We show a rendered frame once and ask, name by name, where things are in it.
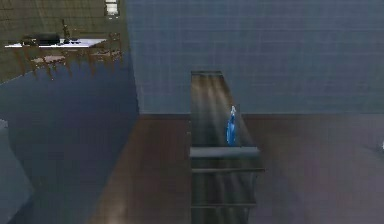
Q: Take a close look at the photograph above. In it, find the white framed window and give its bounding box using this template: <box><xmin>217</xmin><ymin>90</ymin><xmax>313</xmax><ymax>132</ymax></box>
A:
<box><xmin>104</xmin><ymin>0</ymin><xmax>120</xmax><ymax>17</ymax></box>

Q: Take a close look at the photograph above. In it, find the dark wooden shelf unit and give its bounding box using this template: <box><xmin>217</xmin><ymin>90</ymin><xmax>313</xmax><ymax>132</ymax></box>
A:
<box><xmin>189</xmin><ymin>70</ymin><xmax>266</xmax><ymax>224</ymax></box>

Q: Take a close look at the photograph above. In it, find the white top dining table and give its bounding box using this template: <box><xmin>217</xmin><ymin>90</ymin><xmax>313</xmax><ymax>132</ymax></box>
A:
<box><xmin>4</xmin><ymin>37</ymin><xmax>108</xmax><ymax>76</ymax></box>

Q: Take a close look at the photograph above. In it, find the blue spray bottle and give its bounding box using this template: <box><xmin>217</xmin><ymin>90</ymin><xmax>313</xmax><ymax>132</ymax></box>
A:
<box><xmin>226</xmin><ymin>105</ymin><xmax>238</xmax><ymax>147</ymax></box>

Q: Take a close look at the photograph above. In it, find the brown wooden chair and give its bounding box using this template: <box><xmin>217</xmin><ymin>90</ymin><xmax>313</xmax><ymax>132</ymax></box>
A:
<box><xmin>89</xmin><ymin>31</ymin><xmax>123</xmax><ymax>72</ymax></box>
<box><xmin>22</xmin><ymin>46</ymin><xmax>73</xmax><ymax>81</ymax></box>

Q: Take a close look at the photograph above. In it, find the black box on table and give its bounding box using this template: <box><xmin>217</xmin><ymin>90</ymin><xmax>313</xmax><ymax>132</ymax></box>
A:
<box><xmin>32</xmin><ymin>32</ymin><xmax>61</xmax><ymax>46</ymax></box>

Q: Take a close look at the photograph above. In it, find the dark slim bottle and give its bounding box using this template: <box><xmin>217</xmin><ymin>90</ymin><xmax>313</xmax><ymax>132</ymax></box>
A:
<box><xmin>61</xmin><ymin>18</ymin><xmax>72</xmax><ymax>44</ymax></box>

